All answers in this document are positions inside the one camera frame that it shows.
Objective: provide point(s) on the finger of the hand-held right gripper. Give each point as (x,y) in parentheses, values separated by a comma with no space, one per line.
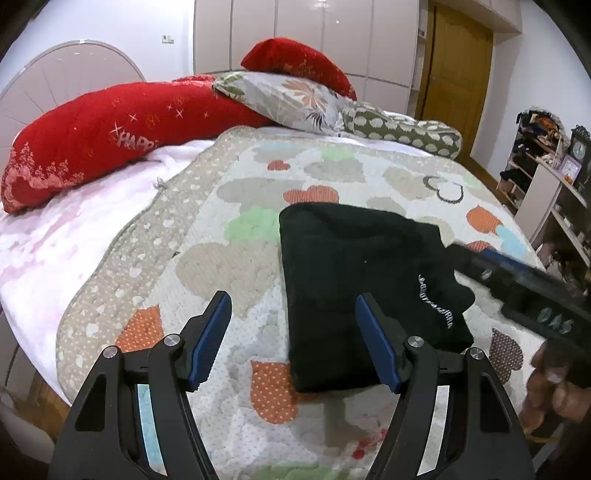
(503,272)

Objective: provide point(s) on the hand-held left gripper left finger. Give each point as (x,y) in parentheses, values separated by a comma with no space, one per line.
(210,341)

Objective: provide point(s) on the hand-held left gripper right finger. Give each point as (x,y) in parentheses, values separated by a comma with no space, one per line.
(376,341)

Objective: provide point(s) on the black pants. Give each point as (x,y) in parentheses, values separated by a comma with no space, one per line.
(341,277)

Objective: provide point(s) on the person's right hand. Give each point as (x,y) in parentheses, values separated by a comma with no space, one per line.
(547,397)

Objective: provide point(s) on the white open shelf unit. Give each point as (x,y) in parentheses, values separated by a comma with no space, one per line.
(540,198)

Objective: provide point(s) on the heart print quilt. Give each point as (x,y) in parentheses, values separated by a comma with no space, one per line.
(207,258)

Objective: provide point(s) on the dark mantel clock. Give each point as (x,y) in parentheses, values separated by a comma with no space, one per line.
(579,145)

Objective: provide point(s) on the olive spotted pillow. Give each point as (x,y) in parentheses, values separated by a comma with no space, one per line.
(397,127)

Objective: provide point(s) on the pale pink bed sheet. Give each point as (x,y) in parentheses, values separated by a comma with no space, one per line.
(60,240)

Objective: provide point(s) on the brown wooden door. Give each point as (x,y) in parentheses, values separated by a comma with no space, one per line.
(457,69)

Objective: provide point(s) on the long red pillow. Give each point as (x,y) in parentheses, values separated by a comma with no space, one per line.
(92,134)

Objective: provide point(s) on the floral grey pillow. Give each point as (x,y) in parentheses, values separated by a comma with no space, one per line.
(286,101)

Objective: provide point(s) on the small red pillow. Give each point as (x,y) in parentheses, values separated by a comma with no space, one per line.
(295,60)

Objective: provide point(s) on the glossy beige wardrobe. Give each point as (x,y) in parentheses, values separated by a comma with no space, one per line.
(323,32)

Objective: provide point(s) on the round pale headboard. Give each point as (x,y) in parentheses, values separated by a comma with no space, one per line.
(69,69)

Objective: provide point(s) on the purple photo frame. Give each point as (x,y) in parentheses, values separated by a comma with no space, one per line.
(570,167)

